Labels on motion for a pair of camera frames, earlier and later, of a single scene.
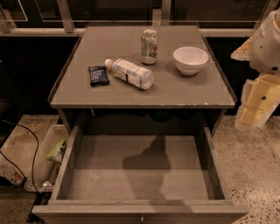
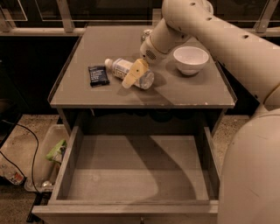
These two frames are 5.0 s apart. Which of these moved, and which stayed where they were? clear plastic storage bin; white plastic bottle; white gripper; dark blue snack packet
Moved: white gripper
Stayed: clear plastic storage bin; white plastic bottle; dark blue snack packet
